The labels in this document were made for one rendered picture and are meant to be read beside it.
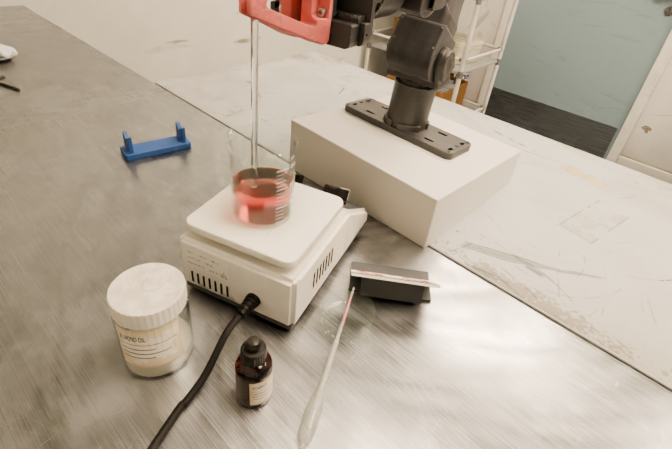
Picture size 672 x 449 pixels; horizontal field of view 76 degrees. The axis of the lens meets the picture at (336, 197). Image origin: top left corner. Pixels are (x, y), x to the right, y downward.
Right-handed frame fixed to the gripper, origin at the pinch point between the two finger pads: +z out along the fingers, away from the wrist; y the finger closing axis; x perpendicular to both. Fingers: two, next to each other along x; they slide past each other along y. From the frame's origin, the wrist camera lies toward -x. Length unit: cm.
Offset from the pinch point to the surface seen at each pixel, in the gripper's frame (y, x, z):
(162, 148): -30.0, 27.2, -12.0
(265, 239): 2.7, 19.5, 1.3
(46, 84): -68, 28, -14
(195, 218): -4.3, 19.6, 3.2
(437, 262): 14.3, 28.1, -16.9
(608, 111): 30, 82, -292
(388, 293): 12.4, 26.9, -7.3
